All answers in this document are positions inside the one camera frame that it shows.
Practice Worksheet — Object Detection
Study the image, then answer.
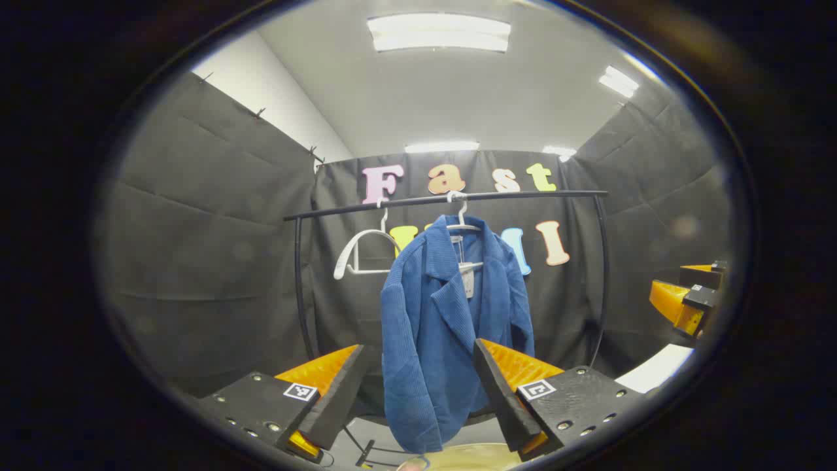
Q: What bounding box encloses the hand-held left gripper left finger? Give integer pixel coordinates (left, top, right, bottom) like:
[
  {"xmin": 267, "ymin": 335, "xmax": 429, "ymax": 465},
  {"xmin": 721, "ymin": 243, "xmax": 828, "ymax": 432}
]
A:
[{"xmin": 196, "ymin": 345, "xmax": 371, "ymax": 462}]

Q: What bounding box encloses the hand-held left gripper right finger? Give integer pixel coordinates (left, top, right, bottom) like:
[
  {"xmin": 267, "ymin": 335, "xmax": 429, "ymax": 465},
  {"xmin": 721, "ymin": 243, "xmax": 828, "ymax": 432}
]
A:
[{"xmin": 472, "ymin": 338, "xmax": 645, "ymax": 462}]

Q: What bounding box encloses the blue corduroy jacket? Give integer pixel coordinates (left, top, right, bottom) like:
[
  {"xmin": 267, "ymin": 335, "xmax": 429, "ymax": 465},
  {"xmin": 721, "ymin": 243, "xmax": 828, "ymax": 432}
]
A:
[{"xmin": 381, "ymin": 215, "xmax": 536, "ymax": 454}]

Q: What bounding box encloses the white plastic clothes hanger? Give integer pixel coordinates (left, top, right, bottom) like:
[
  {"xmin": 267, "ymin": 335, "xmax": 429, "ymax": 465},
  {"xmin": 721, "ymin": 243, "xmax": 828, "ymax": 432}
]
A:
[
  {"xmin": 333, "ymin": 200, "xmax": 403, "ymax": 281},
  {"xmin": 446, "ymin": 191, "xmax": 485, "ymax": 272}
]

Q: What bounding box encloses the black metal clothes rack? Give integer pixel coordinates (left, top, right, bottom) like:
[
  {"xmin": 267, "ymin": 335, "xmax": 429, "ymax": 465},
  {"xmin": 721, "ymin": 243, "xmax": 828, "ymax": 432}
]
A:
[{"xmin": 282, "ymin": 190, "xmax": 610, "ymax": 468}]

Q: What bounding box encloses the black backdrop cloth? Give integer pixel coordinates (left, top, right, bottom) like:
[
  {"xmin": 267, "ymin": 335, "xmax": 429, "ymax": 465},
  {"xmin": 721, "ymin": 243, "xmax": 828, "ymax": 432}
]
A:
[{"xmin": 98, "ymin": 72, "xmax": 733, "ymax": 419}]

